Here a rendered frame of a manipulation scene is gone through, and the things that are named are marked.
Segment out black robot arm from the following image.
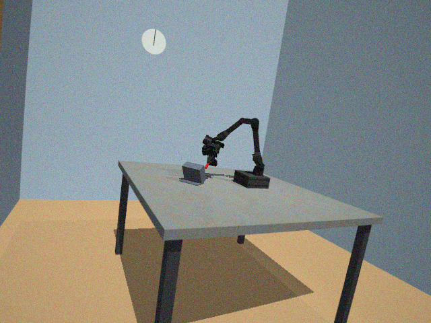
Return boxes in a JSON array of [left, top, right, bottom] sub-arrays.
[[202, 118, 265, 176]]

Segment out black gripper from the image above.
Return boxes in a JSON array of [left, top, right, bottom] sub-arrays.
[[206, 143, 220, 167]]

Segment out grey sloped panel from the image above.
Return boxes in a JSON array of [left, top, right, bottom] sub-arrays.
[[179, 162, 206, 186]]

